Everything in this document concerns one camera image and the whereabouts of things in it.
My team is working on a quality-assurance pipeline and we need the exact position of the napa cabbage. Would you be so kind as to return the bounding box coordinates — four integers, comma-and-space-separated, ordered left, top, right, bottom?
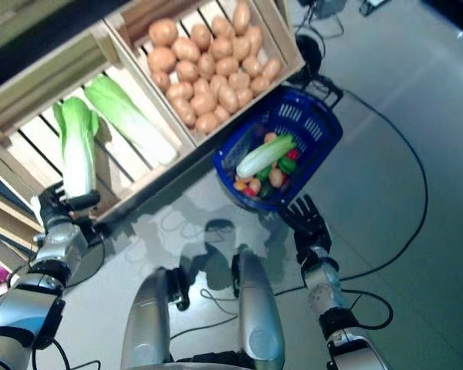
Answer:
52, 96, 100, 200
83, 75, 178, 167
235, 133, 297, 179

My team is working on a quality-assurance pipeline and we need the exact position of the black round base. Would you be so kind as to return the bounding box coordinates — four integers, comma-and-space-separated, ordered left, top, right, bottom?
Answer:
295, 33, 325, 74

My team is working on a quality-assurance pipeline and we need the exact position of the black floor cable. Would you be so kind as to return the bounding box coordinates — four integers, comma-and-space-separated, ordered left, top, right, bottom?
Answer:
323, 76, 429, 282

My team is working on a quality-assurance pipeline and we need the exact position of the silver right robot leg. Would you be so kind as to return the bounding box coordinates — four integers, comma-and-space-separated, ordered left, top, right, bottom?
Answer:
231, 248, 286, 370

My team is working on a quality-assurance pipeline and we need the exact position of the tall wooden display shelf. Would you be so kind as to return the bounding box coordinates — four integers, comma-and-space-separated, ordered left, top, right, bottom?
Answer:
0, 0, 294, 267

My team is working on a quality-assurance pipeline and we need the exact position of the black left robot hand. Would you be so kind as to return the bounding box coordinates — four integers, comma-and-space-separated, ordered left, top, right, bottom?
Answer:
37, 183, 101, 229

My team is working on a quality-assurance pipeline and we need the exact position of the blue plastic shopping basket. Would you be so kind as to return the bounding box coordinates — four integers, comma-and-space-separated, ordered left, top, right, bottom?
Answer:
212, 75, 345, 212

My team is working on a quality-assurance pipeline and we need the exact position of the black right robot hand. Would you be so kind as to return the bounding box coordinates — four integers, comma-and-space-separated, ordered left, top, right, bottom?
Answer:
279, 194, 333, 254

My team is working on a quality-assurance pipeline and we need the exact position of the silver robot leg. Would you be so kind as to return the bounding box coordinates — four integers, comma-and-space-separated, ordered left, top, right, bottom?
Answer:
231, 248, 286, 370
121, 265, 190, 370

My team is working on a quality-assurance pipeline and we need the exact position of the silver left robot leg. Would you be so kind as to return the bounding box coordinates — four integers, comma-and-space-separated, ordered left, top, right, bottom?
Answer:
121, 265, 190, 370

